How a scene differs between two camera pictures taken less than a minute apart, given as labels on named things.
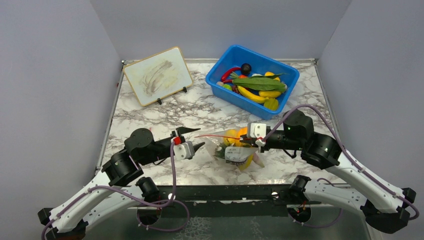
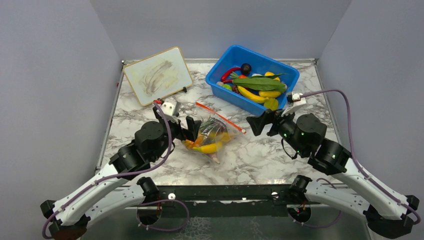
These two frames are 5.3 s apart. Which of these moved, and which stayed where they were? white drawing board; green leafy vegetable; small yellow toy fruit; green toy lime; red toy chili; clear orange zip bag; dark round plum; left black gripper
Moved: left black gripper; clear orange zip bag
Stayed: green leafy vegetable; dark round plum; red toy chili; small yellow toy fruit; white drawing board; green toy lime
